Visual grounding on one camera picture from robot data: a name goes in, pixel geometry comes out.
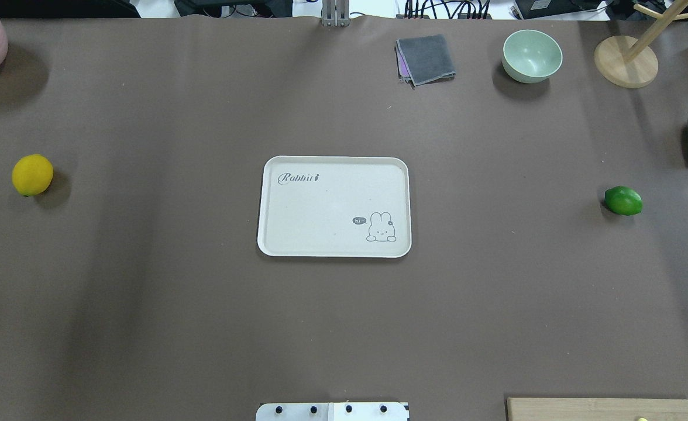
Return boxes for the green lime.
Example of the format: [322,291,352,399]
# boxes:
[604,185,643,216]

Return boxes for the white rabbit print tray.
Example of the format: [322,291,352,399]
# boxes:
[257,156,412,258]

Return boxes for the purple cloth under grey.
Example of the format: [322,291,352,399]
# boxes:
[395,49,412,83]

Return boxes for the folded grey cloth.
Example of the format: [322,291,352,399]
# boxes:
[395,34,456,87]

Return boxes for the pale green bowl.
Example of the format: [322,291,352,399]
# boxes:
[502,29,563,84]

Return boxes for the bamboo cutting board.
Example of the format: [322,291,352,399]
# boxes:
[507,397,688,420]

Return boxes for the yellow lemon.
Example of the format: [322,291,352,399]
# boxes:
[12,154,54,196]

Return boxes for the wooden mug tree stand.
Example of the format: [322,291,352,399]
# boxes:
[594,1,688,89]

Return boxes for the metal camera pole bracket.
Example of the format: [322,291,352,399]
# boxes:
[321,0,351,27]

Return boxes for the black cables behind table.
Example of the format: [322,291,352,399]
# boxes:
[395,0,493,20]

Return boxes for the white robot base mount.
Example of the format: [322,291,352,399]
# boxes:
[255,402,410,420]

